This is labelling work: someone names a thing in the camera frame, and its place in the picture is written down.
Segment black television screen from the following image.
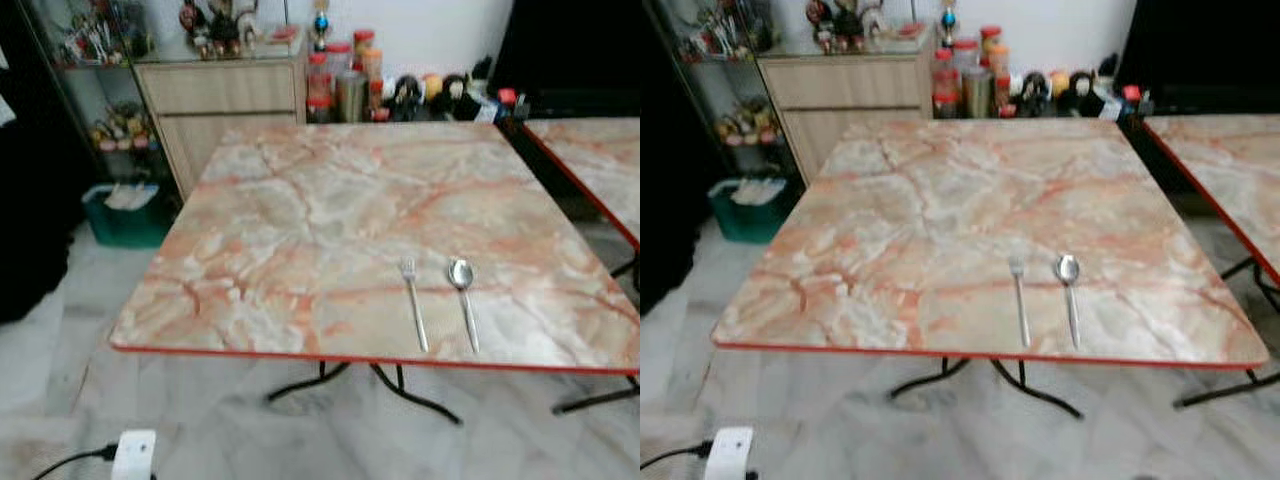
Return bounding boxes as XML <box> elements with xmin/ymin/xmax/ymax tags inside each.
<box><xmin>490</xmin><ymin>0</ymin><xmax>641</xmax><ymax>97</ymax></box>
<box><xmin>1114</xmin><ymin>0</ymin><xmax>1280</xmax><ymax>92</ymax></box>

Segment steel canister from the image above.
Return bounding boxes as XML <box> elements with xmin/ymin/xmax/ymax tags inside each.
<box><xmin>335</xmin><ymin>70</ymin><xmax>370</xmax><ymax>124</ymax></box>
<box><xmin>962</xmin><ymin>66</ymin><xmax>995</xmax><ymax>120</ymax></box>

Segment black metal table legs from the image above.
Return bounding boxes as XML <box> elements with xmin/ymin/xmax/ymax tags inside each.
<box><xmin>264</xmin><ymin>359</ymin><xmax>464</xmax><ymax>427</ymax></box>
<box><xmin>552</xmin><ymin>253</ymin><xmax>641</xmax><ymax>417</ymax></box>
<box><xmin>1171</xmin><ymin>253</ymin><xmax>1280</xmax><ymax>410</ymax></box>
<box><xmin>887</xmin><ymin>356</ymin><xmax>1087</xmax><ymax>420</ymax></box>

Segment black and red plush toy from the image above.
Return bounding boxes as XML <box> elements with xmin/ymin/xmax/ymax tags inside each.
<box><xmin>1068</xmin><ymin>70</ymin><xmax>1097</xmax><ymax>117</ymax></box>
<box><xmin>440</xmin><ymin>74</ymin><xmax>470</xmax><ymax>120</ymax></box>

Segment silver metal fork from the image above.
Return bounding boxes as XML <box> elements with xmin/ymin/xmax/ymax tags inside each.
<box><xmin>1008</xmin><ymin>255</ymin><xmax>1034</xmax><ymax>350</ymax></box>
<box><xmin>399</xmin><ymin>257</ymin><xmax>431</xmax><ymax>354</ymax></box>

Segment green plastic bin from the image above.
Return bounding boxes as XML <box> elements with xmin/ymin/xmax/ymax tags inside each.
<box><xmin>708</xmin><ymin>177</ymin><xmax>792</xmax><ymax>245</ymax></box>
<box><xmin>82</xmin><ymin>181</ymin><xmax>172</xmax><ymax>250</ymax></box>

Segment light wooden drawer cabinet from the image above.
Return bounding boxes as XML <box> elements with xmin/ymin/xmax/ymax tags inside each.
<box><xmin>134</xmin><ymin>28</ymin><xmax>307</xmax><ymax>197</ymax></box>
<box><xmin>756</xmin><ymin>28</ymin><xmax>937</xmax><ymax>187</ymax></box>

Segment glass display shelf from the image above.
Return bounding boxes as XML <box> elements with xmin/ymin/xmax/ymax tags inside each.
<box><xmin>18</xmin><ymin>0</ymin><xmax>163</xmax><ymax>193</ymax></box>
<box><xmin>648</xmin><ymin>0</ymin><xmax>793</xmax><ymax>187</ymax></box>

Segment slim red-lid plastic jar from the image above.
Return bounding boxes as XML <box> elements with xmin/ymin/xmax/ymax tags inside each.
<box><xmin>934</xmin><ymin>48</ymin><xmax>960</xmax><ymax>120</ymax></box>
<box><xmin>307</xmin><ymin>52</ymin><xmax>334</xmax><ymax>124</ymax></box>

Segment silver metal spoon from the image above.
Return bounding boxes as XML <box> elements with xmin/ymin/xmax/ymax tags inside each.
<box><xmin>447</xmin><ymin>257</ymin><xmax>482</xmax><ymax>355</ymax></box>
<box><xmin>1054</xmin><ymin>253</ymin><xmax>1084</xmax><ymax>352</ymax></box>

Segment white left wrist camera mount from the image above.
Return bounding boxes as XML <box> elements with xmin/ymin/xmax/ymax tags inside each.
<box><xmin>111</xmin><ymin>429</ymin><xmax>159</xmax><ymax>480</ymax></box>
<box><xmin>704</xmin><ymin>426</ymin><xmax>757</xmax><ymax>480</ymax></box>

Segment black mouse plush toy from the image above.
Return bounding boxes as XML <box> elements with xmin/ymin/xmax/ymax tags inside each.
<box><xmin>391</xmin><ymin>75</ymin><xmax>422</xmax><ymax>122</ymax></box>
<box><xmin>1017</xmin><ymin>71</ymin><xmax>1050</xmax><ymax>117</ymax></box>

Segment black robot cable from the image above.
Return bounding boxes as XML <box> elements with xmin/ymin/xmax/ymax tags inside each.
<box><xmin>640</xmin><ymin>441</ymin><xmax>714</xmax><ymax>472</ymax></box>
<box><xmin>28</xmin><ymin>444</ymin><xmax>120</xmax><ymax>480</ymax></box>

